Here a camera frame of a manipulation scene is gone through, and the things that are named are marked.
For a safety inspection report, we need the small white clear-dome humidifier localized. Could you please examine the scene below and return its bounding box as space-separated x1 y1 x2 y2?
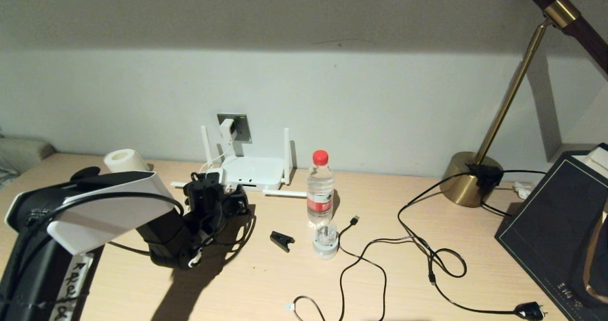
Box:
312 218 340 259

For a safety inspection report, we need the brass desk lamp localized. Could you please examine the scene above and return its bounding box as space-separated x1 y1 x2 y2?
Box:
439 0 608 208

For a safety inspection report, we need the white wifi router with antennas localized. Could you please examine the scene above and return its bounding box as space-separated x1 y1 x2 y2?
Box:
170 126 308 198

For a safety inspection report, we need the dark blue gift bag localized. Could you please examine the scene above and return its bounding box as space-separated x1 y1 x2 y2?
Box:
494 143 608 321

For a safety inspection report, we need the clear water bottle red cap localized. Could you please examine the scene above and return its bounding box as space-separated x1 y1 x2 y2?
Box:
306 150 335 227

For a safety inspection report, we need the white box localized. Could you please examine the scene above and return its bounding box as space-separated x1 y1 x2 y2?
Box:
572 146 608 181

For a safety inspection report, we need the black cable with white tag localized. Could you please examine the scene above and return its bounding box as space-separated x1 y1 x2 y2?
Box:
285 294 328 321

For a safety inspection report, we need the black block on lamp base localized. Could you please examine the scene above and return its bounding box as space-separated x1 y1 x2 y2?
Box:
468 163 504 189

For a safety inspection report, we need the white toilet paper roll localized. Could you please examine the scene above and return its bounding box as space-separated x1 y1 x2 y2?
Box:
104 149 150 172

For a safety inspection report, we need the white power adapter with cord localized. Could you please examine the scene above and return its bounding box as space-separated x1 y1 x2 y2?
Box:
199 118 237 175

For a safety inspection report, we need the grey wall power socket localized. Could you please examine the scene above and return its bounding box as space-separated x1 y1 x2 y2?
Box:
218 113 251 143

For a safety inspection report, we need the black USB cable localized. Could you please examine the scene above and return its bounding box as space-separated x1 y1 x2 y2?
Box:
338 215 467 321

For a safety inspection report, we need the black lamp power cord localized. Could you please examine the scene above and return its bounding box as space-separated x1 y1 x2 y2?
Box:
398 169 547 321

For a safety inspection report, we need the black left camera cable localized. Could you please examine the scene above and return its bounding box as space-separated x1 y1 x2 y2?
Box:
0 173 250 246

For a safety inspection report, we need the white handwritten label tape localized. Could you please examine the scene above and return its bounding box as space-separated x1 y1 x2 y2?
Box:
50 255 93 321

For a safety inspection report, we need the small black plastic clip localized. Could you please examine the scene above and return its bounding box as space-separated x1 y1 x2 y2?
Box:
270 230 296 252

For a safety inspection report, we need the grey cushion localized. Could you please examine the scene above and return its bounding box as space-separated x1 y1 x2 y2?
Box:
0 137 57 170

